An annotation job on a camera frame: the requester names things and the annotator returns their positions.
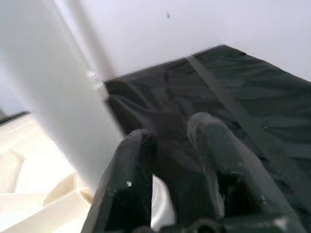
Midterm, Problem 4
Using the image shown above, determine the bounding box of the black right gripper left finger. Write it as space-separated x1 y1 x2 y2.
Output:
82 128 160 233

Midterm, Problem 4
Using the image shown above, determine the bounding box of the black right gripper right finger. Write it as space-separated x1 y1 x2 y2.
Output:
187 111 307 233

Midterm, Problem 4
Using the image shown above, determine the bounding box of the white plastic children table top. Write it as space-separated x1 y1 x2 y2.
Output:
0 113 177 233

